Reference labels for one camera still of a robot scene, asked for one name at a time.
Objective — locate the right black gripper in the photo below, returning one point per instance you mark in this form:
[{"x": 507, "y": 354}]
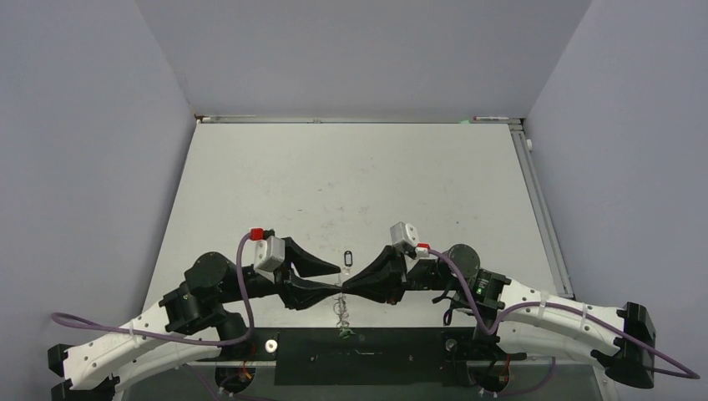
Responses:
[{"x": 386, "y": 277}]

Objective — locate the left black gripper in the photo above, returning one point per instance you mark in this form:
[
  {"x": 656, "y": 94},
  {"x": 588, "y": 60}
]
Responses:
[{"x": 302, "y": 292}]

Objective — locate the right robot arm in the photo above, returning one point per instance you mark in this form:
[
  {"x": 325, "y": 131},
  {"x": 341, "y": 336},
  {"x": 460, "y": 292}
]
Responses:
[{"x": 514, "y": 318}]

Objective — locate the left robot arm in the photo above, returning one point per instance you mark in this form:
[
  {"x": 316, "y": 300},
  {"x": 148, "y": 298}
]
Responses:
[{"x": 208, "y": 315}]

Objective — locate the green key tag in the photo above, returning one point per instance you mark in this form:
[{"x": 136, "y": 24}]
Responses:
[{"x": 346, "y": 333}]

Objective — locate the red white marker pen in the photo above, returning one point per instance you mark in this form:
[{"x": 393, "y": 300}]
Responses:
[{"x": 490, "y": 119}]

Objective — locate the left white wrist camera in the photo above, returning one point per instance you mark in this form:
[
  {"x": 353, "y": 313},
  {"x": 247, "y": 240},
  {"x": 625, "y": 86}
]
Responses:
[{"x": 270, "y": 250}]

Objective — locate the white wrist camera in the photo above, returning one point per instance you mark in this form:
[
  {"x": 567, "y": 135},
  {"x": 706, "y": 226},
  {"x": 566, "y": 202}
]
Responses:
[
  {"x": 405, "y": 239},
  {"x": 270, "y": 250}
]

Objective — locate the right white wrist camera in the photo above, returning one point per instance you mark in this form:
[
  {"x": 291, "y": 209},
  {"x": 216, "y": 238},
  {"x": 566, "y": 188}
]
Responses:
[{"x": 405, "y": 239}]

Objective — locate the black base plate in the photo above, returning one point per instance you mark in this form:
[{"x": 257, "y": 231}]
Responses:
[{"x": 451, "y": 356}]

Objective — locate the aluminium rail frame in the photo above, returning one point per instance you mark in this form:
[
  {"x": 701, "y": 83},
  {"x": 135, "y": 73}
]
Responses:
[{"x": 523, "y": 148}]

